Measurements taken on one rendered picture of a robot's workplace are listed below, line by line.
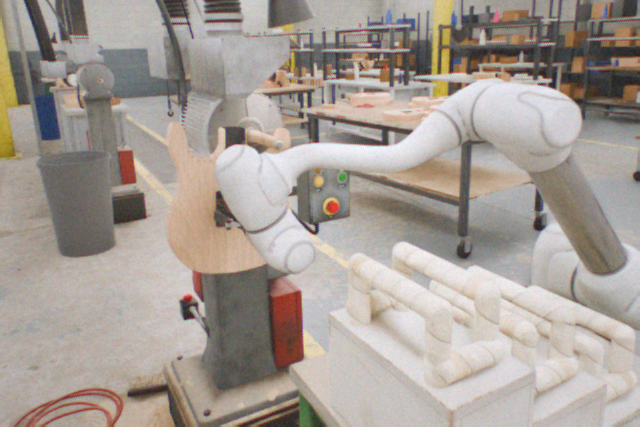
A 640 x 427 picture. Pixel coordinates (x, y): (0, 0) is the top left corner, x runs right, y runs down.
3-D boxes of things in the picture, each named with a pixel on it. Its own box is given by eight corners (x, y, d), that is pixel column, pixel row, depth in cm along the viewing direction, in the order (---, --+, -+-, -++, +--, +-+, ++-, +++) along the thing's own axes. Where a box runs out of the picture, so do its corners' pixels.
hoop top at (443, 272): (388, 261, 83) (387, 241, 82) (404, 256, 85) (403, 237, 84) (488, 314, 67) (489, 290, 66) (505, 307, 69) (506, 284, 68)
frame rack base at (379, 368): (327, 408, 88) (325, 313, 84) (399, 376, 96) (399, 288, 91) (449, 536, 66) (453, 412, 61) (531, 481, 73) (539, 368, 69)
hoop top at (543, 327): (490, 312, 99) (491, 295, 98) (502, 307, 101) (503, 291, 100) (594, 367, 83) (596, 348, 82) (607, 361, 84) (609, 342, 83)
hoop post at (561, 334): (541, 371, 81) (546, 315, 79) (555, 364, 83) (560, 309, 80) (561, 382, 79) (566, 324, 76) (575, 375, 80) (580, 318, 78)
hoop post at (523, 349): (503, 389, 77) (507, 331, 75) (518, 382, 79) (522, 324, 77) (523, 402, 75) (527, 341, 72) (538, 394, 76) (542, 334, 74)
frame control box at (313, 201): (268, 224, 197) (264, 156, 190) (319, 214, 207) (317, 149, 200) (297, 245, 176) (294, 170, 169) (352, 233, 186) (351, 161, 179)
